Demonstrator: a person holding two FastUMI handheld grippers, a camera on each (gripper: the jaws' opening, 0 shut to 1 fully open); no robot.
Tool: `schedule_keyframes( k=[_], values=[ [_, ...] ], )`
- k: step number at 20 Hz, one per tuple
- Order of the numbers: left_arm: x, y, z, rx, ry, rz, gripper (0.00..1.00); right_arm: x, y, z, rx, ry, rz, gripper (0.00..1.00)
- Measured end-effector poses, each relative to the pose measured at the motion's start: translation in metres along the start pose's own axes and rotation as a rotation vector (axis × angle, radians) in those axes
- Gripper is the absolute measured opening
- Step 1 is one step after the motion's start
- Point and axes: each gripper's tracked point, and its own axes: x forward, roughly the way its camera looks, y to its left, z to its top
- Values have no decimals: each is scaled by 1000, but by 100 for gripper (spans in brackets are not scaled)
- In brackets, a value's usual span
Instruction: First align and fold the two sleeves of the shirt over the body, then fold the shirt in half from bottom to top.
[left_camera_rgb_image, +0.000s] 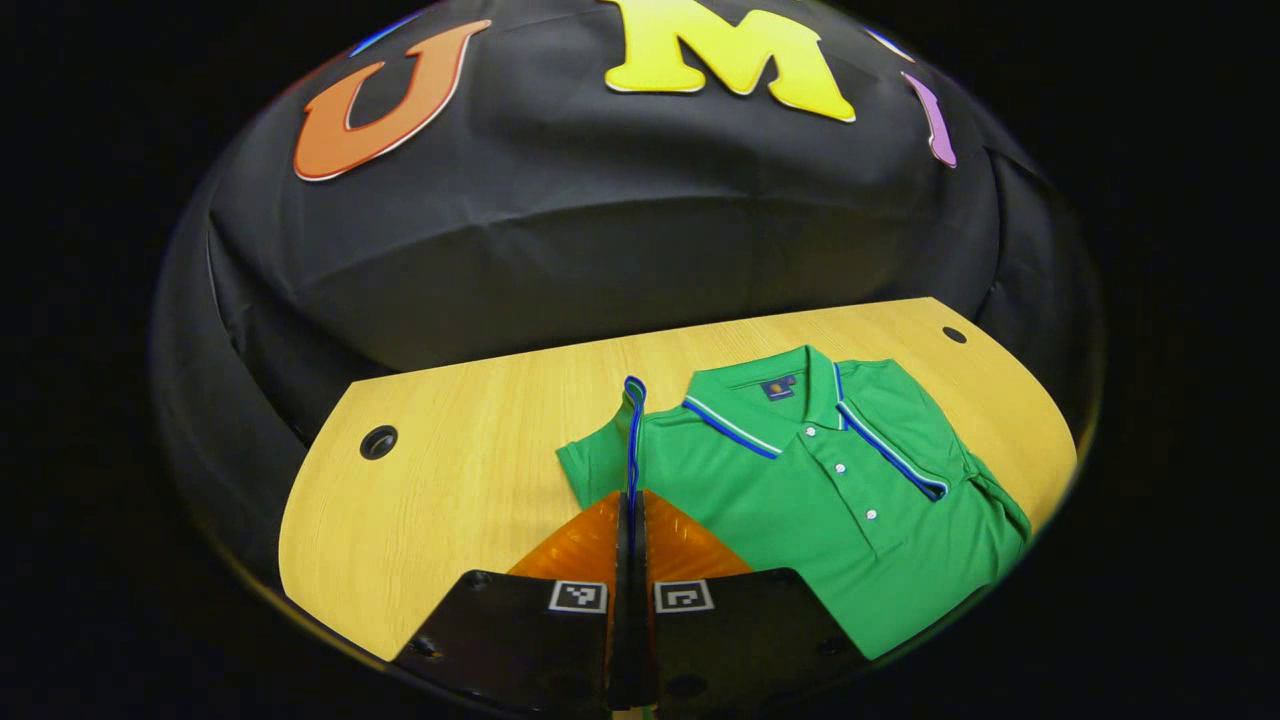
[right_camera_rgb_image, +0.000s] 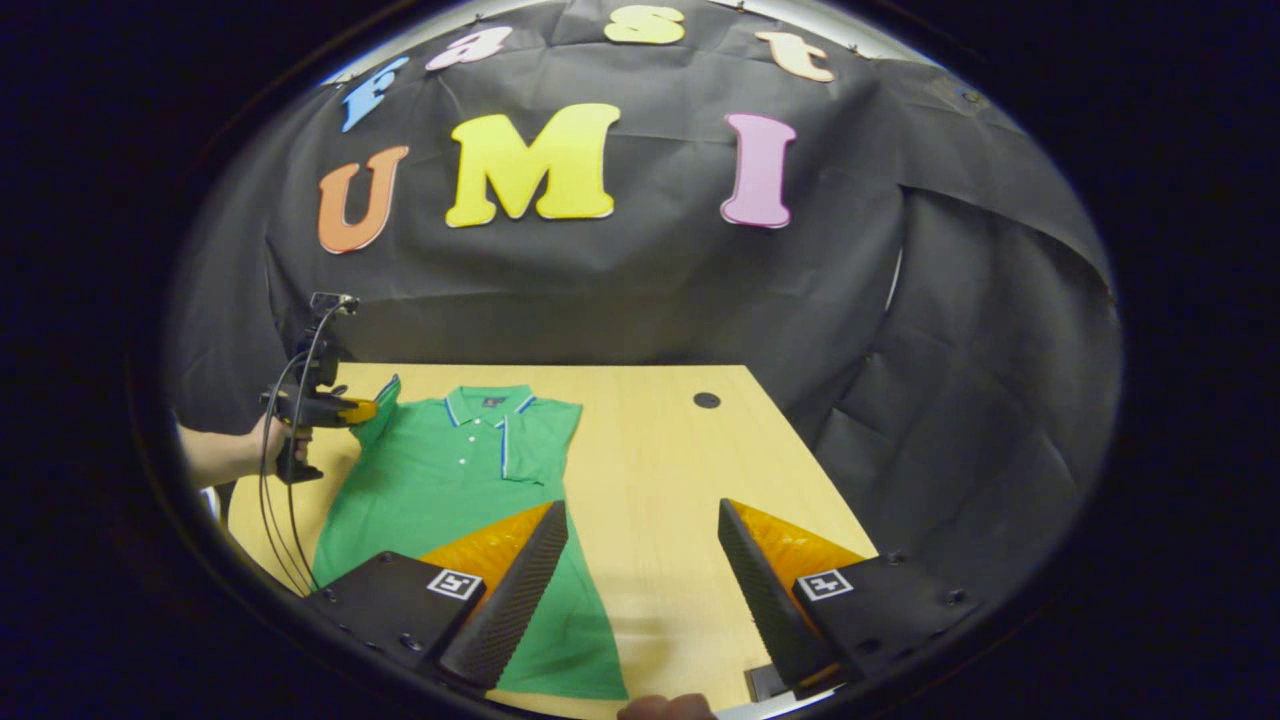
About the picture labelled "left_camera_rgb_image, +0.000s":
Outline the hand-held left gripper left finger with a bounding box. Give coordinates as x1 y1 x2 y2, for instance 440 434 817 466
395 490 633 713

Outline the black backdrop cloth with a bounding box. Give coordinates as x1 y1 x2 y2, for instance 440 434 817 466
150 0 1106 601

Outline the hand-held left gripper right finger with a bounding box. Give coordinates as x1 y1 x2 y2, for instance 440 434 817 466
638 490 867 716

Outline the green T-shirt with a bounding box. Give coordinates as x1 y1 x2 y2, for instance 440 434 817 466
557 345 1033 661

